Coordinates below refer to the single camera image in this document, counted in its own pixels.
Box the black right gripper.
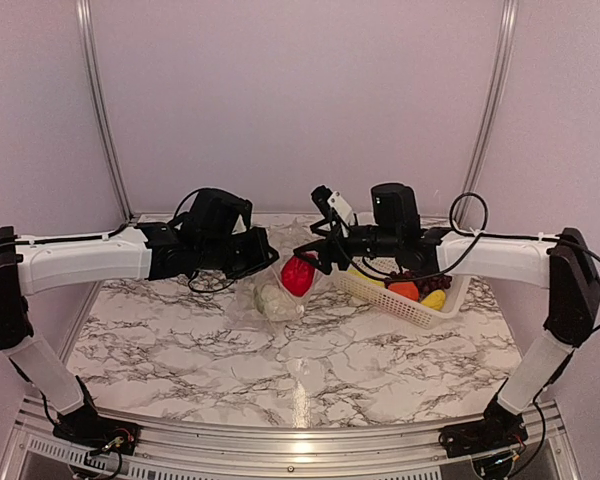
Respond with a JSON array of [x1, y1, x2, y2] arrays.
[[293, 217, 400, 275]]

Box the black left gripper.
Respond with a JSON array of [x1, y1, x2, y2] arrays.
[[197, 225, 279, 279]]

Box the red bell pepper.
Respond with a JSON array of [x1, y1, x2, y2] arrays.
[[280, 256, 315, 297]]

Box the clear zip top bag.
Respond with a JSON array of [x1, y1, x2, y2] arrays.
[[226, 213, 325, 333]]

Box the white green cabbage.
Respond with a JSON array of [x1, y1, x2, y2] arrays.
[[254, 284, 304, 322]]

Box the orange tangerine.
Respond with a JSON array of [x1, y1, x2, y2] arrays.
[[386, 281, 420, 302]]

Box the yellow lemon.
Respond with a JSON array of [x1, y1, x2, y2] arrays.
[[420, 290, 447, 311]]

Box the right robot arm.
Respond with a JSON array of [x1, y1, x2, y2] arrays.
[[294, 183, 600, 448]]

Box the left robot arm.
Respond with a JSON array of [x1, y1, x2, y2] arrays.
[[0, 188, 279, 445]]

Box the yellow banana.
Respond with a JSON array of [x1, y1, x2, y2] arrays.
[[347, 268, 385, 288]]

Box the white plastic basket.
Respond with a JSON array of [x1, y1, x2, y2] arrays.
[[331, 266, 471, 329]]

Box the purple grape bunch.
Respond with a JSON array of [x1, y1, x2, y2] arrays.
[[384, 271, 452, 297]]

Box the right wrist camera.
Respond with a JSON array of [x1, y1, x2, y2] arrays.
[[311, 185, 357, 226]]

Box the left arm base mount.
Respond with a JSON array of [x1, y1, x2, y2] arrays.
[[53, 418, 140, 455]]

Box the left aluminium frame post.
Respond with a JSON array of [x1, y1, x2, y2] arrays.
[[76, 0, 134, 221]]

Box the aluminium frame post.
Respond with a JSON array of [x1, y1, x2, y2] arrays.
[[76, 0, 134, 221], [454, 0, 520, 221]]

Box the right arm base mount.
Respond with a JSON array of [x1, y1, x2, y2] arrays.
[[438, 420, 528, 458]]

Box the right aluminium frame post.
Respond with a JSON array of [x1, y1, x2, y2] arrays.
[[454, 0, 520, 221]]

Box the front aluminium rail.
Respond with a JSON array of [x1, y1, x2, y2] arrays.
[[0, 394, 581, 480]]

